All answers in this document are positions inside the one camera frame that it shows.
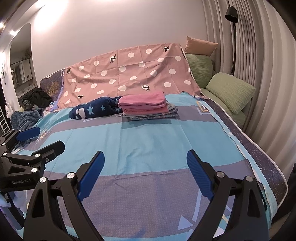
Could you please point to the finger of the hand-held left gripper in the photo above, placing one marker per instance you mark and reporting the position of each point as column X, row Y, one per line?
column 52, row 150
column 29, row 134

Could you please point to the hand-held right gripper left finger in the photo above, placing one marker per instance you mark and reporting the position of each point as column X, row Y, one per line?
column 91, row 176

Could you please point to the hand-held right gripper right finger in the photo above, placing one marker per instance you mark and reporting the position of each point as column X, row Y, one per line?
column 198, row 176

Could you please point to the pink shirt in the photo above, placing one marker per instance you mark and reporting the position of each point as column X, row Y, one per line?
column 143, row 99

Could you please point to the dark clothes pile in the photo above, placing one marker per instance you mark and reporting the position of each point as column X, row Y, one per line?
column 37, row 98

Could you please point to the person's left hand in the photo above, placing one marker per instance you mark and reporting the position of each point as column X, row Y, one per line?
column 16, row 200

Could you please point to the blue-grey blanket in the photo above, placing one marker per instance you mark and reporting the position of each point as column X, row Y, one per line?
column 25, row 118

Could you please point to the black shelf rack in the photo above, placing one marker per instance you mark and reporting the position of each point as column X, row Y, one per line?
column 5, row 122

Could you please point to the blue patterned bed sheet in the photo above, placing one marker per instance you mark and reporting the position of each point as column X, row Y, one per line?
column 150, row 143

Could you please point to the navy star blanket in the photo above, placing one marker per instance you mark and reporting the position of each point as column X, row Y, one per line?
column 97, row 107

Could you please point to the blue floral folded garment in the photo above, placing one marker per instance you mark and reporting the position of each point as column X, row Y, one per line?
column 157, row 117

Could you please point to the potted plant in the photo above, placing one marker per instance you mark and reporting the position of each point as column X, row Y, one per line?
column 27, row 53

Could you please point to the green pillow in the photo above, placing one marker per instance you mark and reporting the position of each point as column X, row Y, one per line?
column 200, row 69
column 231, row 90

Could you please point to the pink polka dot sheet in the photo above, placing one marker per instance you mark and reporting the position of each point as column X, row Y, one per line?
column 138, row 76

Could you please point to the beige ribbed curtain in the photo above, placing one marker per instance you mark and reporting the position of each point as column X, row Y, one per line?
column 266, row 69

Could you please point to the beige pillow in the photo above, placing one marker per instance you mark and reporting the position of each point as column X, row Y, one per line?
column 200, row 46

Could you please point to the black floor lamp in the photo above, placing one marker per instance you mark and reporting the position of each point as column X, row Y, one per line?
column 231, row 14

